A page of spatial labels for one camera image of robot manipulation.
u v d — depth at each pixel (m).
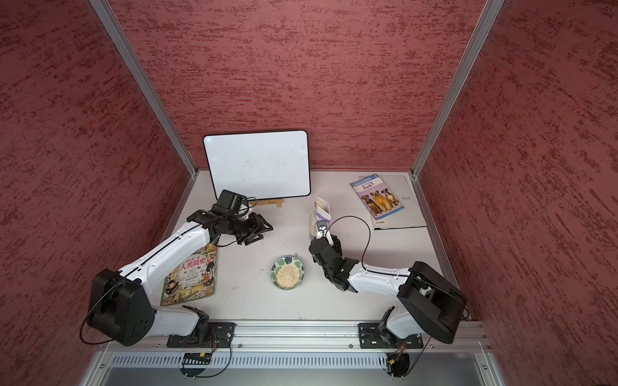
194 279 0.85
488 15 0.71
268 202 1.00
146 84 0.88
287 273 0.85
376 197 1.07
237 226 0.70
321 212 0.79
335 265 0.66
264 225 0.77
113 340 0.43
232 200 0.66
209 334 0.72
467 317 0.44
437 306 0.43
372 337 0.73
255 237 0.76
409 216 1.06
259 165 0.98
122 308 0.40
